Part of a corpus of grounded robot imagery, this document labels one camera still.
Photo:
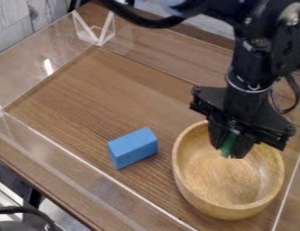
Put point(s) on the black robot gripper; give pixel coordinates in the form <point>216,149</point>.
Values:
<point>246,112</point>

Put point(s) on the green Expo marker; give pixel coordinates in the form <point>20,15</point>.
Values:
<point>228,144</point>

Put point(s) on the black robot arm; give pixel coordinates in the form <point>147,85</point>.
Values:
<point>266,41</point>

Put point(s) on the brown wooden bowl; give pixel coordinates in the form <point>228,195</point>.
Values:
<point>228,189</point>

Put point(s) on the blue foam block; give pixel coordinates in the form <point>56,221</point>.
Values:
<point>132,147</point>

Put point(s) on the clear acrylic tray wall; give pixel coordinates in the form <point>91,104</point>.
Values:
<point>89,79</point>

